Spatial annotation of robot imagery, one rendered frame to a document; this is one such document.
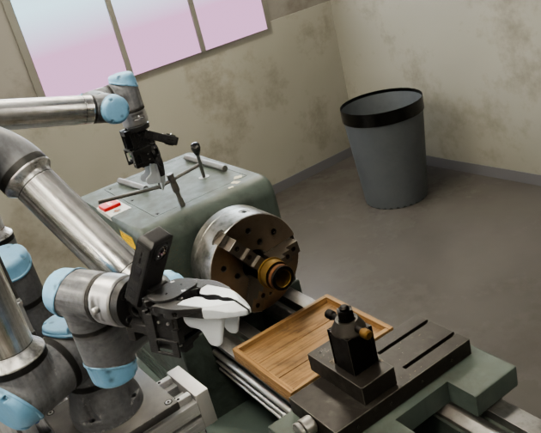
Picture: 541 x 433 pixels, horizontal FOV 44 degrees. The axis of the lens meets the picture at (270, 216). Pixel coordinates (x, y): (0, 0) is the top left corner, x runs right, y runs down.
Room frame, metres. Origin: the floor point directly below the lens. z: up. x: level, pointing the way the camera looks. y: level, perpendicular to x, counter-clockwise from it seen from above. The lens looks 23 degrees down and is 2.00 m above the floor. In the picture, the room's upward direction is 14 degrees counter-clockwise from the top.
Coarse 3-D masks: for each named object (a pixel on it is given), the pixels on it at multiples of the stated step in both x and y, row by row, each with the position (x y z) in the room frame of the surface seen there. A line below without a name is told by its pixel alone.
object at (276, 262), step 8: (264, 264) 1.73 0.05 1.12; (272, 264) 1.71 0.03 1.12; (280, 264) 1.71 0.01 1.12; (264, 272) 1.70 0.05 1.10; (272, 272) 1.68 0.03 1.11; (280, 272) 1.74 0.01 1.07; (288, 272) 1.71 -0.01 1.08; (264, 280) 1.70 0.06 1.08; (272, 280) 1.67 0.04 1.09; (280, 280) 1.72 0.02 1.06; (288, 280) 1.70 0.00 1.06; (272, 288) 1.70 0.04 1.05; (280, 288) 1.68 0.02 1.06
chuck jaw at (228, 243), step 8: (216, 240) 1.79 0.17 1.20; (224, 240) 1.78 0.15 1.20; (232, 240) 1.76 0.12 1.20; (224, 248) 1.76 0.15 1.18; (232, 248) 1.74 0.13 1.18; (240, 248) 1.75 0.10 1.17; (240, 256) 1.75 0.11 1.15; (248, 256) 1.74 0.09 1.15; (256, 256) 1.75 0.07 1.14; (248, 264) 1.74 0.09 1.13; (256, 264) 1.72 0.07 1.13
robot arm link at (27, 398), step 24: (0, 264) 1.08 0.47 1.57; (0, 288) 1.05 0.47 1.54; (0, 312) 1.04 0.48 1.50; (0, 336) 1.03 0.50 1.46; (24, 336) 1.05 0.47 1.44; (0, 360) 1.03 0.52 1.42; (24, 360) 1.03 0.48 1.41; (48, 360) 1.06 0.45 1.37; (0, 384) 1.01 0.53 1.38; (24, 384) 1.02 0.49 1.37; (48, 384) 1.04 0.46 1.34; (72, 384) 1.08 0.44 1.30; (0, 408) 1.01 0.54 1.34; (24, 408) 0.99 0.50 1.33; (48, 408) 1.03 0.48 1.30
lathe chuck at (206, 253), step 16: (240, 208) 1.90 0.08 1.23; (256, 208) 1.93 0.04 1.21; (224, 224) 1.82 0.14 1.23; (240, 224) 1.81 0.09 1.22; (256, 224) 1.83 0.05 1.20; (272, 224) 1.85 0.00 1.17; (288, 224) 1.88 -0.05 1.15; (208, 240) 1.81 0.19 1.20; (240, 240) 1.80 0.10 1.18; (256, 240) 1.82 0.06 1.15; (272, 240) 1.85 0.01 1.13; (208, 256) 1.77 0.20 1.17; (224, 256) 1.77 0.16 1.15; (208, 272) 1.75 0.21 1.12; (224, 272) 1.76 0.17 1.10; (240, 272) 1.79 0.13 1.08; (256, 272) 1.85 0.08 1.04; (240, 288) 1.78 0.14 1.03; (288, 288) 1.85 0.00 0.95; (272, 304) 1.82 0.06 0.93
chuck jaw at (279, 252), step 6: (288, 240) 1.86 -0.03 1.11; (294, 240) 1.85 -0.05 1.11; (276, 246) 1.85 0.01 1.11; (282, 246) 1.84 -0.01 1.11; (288, 246) 1.83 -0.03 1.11; (294, 246) 1.83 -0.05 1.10; (258, 252) 1.86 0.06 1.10; (264, 252) 1.84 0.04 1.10; (270, 252) 1.82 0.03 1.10; (276, 252) 1.81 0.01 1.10; (282, 252) 1.80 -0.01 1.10; (288, 252) 1.80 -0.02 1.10; (294, 252) 1.83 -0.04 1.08; (264, 258) 1.82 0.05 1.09; (282, 258) 1.77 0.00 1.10; (288, 258) 1.80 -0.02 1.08
